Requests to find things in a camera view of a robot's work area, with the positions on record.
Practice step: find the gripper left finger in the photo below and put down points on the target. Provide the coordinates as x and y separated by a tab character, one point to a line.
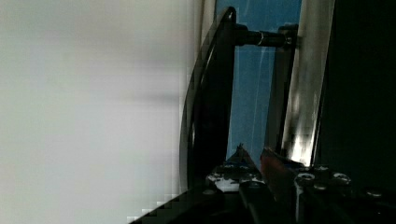
236	170

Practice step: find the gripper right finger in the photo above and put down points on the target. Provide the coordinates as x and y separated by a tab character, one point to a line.
278	173

